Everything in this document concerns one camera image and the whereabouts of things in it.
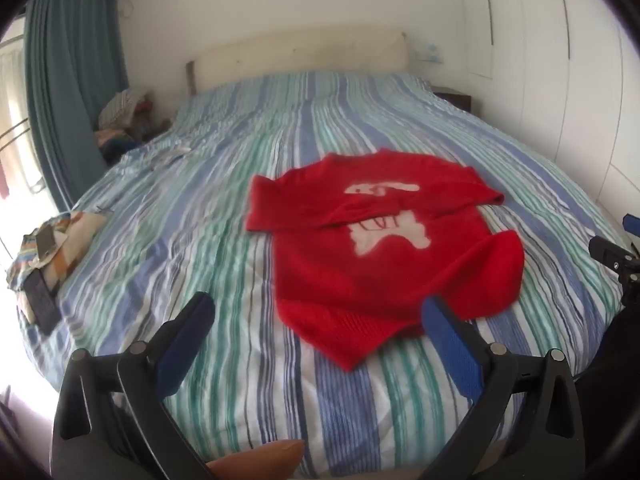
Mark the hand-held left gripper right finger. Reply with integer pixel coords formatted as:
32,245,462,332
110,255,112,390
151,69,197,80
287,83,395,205
421,296,586,480

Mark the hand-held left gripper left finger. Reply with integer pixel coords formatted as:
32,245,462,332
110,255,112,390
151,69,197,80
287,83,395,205
51,291,217,480

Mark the red sweater with white print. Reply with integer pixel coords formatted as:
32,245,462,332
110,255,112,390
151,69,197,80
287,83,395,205
245,149,525,372

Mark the pile of mixed clothes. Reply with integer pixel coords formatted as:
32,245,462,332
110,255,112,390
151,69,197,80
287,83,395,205
94,89,173,165

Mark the person's dark clothing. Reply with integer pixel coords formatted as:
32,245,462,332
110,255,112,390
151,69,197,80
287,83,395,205
574,304,640,466

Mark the striped bed cover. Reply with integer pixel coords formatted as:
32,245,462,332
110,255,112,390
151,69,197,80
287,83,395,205
17,71,626,478

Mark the orange rounded object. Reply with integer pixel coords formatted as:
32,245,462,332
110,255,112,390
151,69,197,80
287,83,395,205
206,438,306,480

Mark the black smartphone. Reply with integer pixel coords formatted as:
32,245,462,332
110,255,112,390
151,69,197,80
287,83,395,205
24,269,62,337

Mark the patterned cushion with phone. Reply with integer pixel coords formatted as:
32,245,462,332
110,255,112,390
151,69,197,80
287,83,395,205
6,211,110,325

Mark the white wardrobe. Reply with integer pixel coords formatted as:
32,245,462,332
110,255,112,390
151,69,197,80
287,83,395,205
459,0,640,221

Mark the dark wooden nightstand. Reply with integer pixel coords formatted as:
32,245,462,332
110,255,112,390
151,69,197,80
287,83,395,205
431,87,474,114

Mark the blue curtain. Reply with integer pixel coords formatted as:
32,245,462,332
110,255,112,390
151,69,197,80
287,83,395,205
24,0,132,213

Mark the cream headboard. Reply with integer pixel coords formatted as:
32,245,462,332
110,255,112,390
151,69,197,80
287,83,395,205
186,29,407,95

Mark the metal window rail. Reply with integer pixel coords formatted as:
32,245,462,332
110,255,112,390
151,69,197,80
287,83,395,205
0,119,32,152

